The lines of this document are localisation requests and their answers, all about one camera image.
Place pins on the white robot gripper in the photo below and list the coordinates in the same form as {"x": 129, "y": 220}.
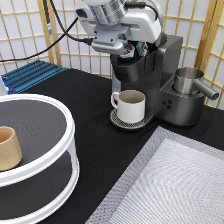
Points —
{"x": 143, "y": 17}

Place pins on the grey coffee machine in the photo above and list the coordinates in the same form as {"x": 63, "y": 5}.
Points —
{"x": 153, "y": 75}

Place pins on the white coffee pod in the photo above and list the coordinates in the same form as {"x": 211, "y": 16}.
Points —
{"x": 129, "y": 51}

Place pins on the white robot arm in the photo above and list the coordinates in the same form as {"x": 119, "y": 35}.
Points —
{"x": 112, "y": 23}

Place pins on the steel milk frother jug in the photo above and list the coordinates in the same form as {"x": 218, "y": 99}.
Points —
{"x": 189, "y": 81}

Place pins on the white ceramic mug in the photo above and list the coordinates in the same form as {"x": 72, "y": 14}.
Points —
{"x": 129, "y": 105}

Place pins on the wooden shoji folding screen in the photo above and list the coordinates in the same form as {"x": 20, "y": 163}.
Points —
{"x": 31, "y": 29}

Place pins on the blue corrugated mat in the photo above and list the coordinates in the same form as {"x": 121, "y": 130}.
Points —
{"x": 30, "y": 75}

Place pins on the grey woven placemat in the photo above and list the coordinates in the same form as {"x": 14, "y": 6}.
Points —
{"x": 172, "y": 180}

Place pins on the white two-tier round shelf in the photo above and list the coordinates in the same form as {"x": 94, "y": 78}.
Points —
{"x": 49, "y": 170}

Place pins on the beige wooden cup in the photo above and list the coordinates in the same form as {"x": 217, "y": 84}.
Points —
{"x": 10, "y": 151}

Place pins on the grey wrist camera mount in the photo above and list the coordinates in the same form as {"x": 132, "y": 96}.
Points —
{"x": 110, "y": 39}

